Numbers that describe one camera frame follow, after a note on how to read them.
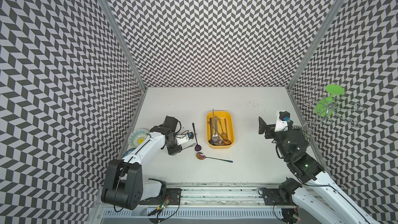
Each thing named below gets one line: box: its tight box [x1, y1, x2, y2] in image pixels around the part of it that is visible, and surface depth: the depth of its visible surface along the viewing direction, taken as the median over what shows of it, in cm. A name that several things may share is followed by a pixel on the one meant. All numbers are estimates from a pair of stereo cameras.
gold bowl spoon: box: [214, 116, 223, 141], surface depth 100 cm
